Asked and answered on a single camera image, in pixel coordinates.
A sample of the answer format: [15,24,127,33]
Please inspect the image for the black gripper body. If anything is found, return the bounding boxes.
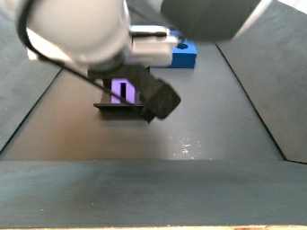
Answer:
[88,66,182,122]

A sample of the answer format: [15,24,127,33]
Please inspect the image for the purple double-square block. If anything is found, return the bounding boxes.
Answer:
[112,78,136,103]

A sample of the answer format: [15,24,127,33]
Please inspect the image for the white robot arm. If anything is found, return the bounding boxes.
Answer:
[0,0,182,121]

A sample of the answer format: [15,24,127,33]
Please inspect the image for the blue shape-sorting board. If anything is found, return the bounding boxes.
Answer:
[168,30,198,69]

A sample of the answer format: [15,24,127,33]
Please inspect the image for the black angled stand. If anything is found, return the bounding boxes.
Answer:
[94,78,144,113]

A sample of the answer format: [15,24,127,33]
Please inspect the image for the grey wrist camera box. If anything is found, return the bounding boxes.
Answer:
[127,25,178,66]

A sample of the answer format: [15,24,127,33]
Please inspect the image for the black cable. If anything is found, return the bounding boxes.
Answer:
[16,0,134,106]

